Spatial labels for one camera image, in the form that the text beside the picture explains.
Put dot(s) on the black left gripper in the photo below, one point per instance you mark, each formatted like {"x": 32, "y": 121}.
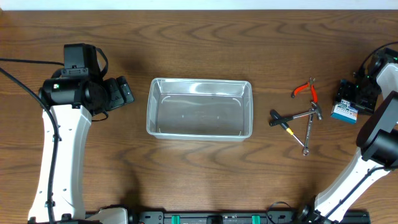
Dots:
{"x": 115, "y": 92}

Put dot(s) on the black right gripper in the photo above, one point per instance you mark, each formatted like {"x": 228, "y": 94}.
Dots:
{"x": 345, "y": 92}

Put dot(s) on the blue white screw box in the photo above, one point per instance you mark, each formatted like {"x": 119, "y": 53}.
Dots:
{"x": 343, "y": 111}

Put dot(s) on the small black-handled hammer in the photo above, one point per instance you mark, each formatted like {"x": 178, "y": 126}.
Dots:
{"x": 315, "y": 109}

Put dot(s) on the silver combination wrench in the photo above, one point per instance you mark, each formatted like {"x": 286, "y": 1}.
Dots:
{"x": 306, "y": 150}

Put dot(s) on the clear plastic storage box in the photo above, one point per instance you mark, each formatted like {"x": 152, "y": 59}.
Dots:
{"x": 200, "y": 109}

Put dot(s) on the black yellow screwdriver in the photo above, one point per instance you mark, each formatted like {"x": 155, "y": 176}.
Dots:
{"x": 284, "y": 124}

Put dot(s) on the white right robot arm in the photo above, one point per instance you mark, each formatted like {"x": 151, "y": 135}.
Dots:
{"x": 376, "y": 153}

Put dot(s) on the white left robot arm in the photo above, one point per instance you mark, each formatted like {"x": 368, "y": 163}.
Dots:
{"x": 71, "y": 98}

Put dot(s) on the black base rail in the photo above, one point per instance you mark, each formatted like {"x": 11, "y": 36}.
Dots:
{"x": 273, "y": 216}

